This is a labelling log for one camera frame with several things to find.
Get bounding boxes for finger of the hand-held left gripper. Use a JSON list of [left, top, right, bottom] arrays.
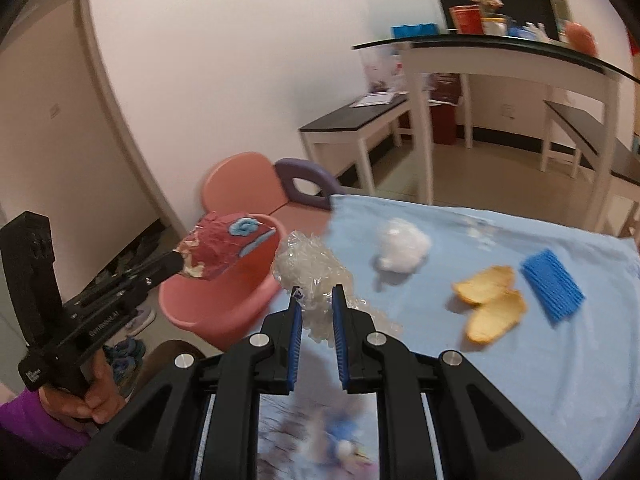
[[97, 271, 157, 303], [112, 250, 185, 282]]

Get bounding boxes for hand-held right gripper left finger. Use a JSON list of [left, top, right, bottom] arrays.
[[55, 287, 304, 480]]

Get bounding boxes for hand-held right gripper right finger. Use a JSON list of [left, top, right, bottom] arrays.
[[331, 284, 583, 480]]

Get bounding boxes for red floral snack packet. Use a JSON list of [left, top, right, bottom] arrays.
[[175, 211, 277, 281]]

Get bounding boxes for pink plastic bucket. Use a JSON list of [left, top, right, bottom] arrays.
[[159, 213, 281, 351]]

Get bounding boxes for clear plastic bag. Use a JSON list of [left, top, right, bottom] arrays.
[[272, 230, 403, 346]]

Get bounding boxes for blue foam mesh pad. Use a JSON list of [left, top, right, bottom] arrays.
[[521, 249, 586, 323]]

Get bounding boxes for person's left forearm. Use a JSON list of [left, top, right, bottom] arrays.
[[0, 387, 93, 461]]

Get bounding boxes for person's left hand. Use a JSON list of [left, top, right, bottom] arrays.
[[40, 347, 126, 423]]

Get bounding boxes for pink and purple child chair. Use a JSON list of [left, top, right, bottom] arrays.
[[201, 152, 333, 221]]

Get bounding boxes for white crumpled plastic bag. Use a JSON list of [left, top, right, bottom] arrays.
[[371, 217, 432, 274]]

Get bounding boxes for floral light blue tablecloth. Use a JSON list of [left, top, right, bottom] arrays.
[[257, 194, 640, 480]]

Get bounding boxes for dark-top white bench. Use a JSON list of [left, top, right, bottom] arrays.
[[299, 92, 416, 196], [540, 100, 640, 236]]

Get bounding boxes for white paper sheet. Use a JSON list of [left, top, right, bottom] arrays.
[[350, 92, 396, 108]]

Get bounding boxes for dark red carton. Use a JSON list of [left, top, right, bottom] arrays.
[[431, 72, 460, 106]]

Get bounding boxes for white red-printed plastic bag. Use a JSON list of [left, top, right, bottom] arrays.
[[364, 45, 406, 92]]

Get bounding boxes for white glass-top table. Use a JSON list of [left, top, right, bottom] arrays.
[[352, 32, 640, 233]]

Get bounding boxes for red tin box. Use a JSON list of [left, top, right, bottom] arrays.
[[449, 5, 483, 35]]

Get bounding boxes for blue and white packets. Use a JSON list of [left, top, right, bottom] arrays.
[[507, 20, 548, 40]]

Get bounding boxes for orange salt lamp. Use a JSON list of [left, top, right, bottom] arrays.
[[567, 21, 598, 56]]

